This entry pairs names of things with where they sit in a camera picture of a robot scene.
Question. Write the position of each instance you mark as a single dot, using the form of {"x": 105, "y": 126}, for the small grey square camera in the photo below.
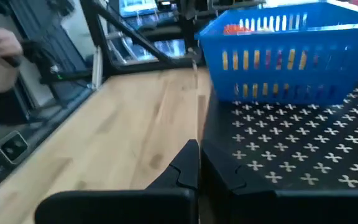
{"x": 12, "y": 147}

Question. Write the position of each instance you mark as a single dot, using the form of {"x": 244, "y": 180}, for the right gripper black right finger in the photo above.
{"x": 228, "y": 186}

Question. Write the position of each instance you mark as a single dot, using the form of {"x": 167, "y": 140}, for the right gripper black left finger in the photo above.
{"x": 172, "y": 186}

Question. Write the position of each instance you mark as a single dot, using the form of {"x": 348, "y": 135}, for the black perforated metal shelf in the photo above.
{"x": 291, "y": 140}

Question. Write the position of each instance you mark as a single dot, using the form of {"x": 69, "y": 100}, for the blue plastic basket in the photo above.
{"x": 291, "y": 77}

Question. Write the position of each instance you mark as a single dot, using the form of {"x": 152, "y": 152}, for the bright computer screen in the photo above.
{"x": 137, "y": 7}

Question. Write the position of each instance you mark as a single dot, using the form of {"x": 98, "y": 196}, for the black table edge rail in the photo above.
{"x": 42, "y": 124}

